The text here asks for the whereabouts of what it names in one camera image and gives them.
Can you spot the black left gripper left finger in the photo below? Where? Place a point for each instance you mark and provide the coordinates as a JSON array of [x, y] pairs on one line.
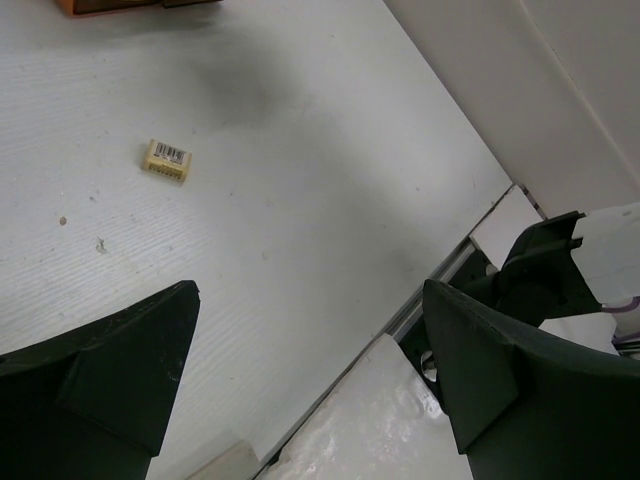
[[95, 402]]

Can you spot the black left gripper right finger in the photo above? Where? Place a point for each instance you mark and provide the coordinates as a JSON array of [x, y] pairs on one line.
[[525, 404]]

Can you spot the grey rectangular eraser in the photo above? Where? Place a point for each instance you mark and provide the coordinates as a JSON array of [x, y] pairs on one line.
[[239, 462]]

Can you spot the small yellow eraser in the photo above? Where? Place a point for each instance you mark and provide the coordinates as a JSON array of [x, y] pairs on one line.
[[167, 161]]

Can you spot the teal orange drawer box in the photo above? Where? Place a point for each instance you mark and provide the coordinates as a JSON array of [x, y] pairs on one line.
[[81, 8]]

